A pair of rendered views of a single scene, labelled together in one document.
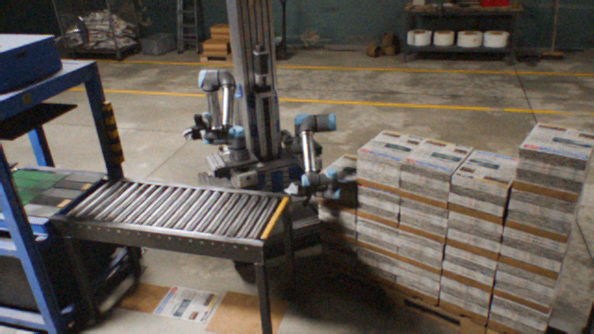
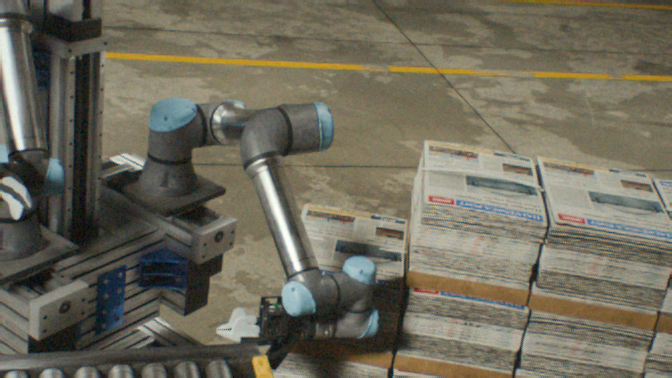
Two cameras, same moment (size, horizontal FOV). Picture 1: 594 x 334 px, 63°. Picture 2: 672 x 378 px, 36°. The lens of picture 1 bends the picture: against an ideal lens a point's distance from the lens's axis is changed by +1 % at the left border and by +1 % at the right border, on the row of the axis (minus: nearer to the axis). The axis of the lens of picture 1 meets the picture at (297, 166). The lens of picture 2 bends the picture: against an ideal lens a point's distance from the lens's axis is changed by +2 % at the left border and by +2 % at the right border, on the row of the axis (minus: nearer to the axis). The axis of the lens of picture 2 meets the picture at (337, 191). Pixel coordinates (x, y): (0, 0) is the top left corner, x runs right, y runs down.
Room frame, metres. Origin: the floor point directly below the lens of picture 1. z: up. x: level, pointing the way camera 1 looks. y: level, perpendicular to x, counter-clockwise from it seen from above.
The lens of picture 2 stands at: (1.07, 0.99, 2.06)
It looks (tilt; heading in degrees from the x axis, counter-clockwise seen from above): 26 degrees down; 324
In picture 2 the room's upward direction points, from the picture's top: 9 degrees clockwise
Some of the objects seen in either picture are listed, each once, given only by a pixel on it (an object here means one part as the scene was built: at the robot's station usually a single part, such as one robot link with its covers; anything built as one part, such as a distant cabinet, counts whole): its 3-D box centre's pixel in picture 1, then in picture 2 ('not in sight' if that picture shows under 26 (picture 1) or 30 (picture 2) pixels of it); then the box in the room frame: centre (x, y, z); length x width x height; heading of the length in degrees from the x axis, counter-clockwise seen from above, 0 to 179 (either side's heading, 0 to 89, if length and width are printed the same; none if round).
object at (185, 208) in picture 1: (183, 210); not in sight; (2.50, 0.71, 0.77); 0.47 x 0.05 x 0.05; 163
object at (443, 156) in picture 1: (438, 154); (603, 196); (2.50, -0.82, 1.06); 0.37 x 0.29 x 0.01; 143
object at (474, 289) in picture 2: (382, 180); (465, 271); (2.59, -0.52, 0.86); 0.29 x 0.16 x 0.04; 53
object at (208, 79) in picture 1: (213, 109); not in sight; (3.13, 0.54, 1.19); 0.15 x 0.12 x 0.55; 85
